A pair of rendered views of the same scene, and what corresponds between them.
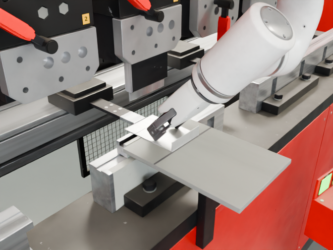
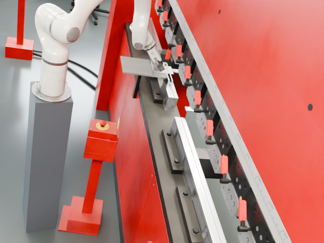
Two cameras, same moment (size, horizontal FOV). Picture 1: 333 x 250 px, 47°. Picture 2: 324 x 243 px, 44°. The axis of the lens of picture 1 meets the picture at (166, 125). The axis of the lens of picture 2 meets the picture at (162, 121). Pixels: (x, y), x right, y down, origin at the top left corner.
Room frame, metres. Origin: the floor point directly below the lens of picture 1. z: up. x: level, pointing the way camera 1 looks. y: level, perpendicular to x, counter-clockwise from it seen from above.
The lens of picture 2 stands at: (1.79, -1.82, 2.18)
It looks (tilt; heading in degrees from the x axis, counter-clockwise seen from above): 36 degrees down; 119
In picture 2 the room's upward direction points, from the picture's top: 18 degrees clockwise
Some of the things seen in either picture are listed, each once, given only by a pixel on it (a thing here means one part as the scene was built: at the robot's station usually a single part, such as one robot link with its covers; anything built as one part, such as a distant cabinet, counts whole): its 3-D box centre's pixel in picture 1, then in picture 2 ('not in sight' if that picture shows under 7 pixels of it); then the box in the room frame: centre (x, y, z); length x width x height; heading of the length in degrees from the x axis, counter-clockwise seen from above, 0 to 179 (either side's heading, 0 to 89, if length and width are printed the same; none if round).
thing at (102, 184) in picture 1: (165, 148); (165, 85); (0.74, 0.00, 0.92); 0.39 x 0.06 x 0.10; 139
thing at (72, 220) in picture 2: not in sight; (81, 215); (0.72, -0.51, 0.06); 0.25 x 0.20 x 0.12; 40
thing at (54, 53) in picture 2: not in sight; (53, 32); (0.50, -0.69, 1.30); 0.19 x 0.12 x 0.24; 177
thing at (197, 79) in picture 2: not in sight; (202, 88); (1.13, -0.34, 1.26); 0.15 x 0.09 x 0.17; 139
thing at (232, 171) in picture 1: (205, 156); (143, 67); (0.61, -0.07, 1.00); 0.26 x 0.18 x 0.01; 49
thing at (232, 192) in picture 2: not in sight; (244, 187); (1.59, -0.73, 1.26); 0.15 x 0.09 x 0.17; 139
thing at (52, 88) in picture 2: not in sight; (53, 75); (0.54, -0.70, 1.09); 0.19 x 0.19 x 0.18
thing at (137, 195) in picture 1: (180, 172); (154, 87); (0.69, -0.03, 0.89); 0.30 x 0.05 x 0.03; 139
